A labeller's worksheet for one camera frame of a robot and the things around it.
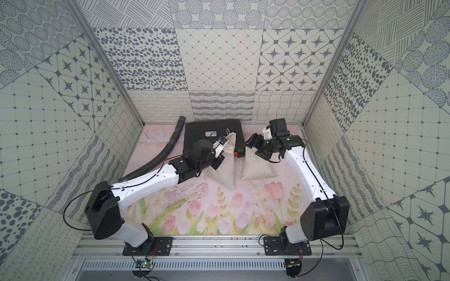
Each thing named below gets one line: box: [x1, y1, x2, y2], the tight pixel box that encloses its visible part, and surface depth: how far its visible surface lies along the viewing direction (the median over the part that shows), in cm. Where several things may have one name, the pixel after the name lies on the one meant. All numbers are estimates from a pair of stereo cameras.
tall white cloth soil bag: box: [200, 132, 237, 190], surface depth 88 cm
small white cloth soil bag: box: [240, 146, 277, 182], surface depth 94 cm
